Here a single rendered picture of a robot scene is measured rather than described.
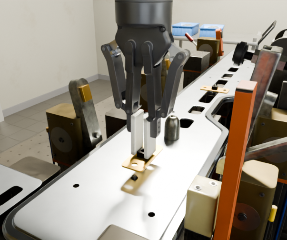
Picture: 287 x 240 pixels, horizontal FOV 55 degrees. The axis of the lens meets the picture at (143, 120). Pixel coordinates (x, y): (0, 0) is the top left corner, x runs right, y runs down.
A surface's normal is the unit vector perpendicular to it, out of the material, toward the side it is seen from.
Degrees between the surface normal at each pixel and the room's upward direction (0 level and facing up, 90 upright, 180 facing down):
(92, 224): 0
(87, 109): 78
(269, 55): 90
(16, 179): 0
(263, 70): 90
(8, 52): 90
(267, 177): 0
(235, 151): 90
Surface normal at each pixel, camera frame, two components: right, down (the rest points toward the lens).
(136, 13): -0.19, 0.41
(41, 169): 0.00, -0.91
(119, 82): 0.87, 0.04
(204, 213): -0.47, 0.37
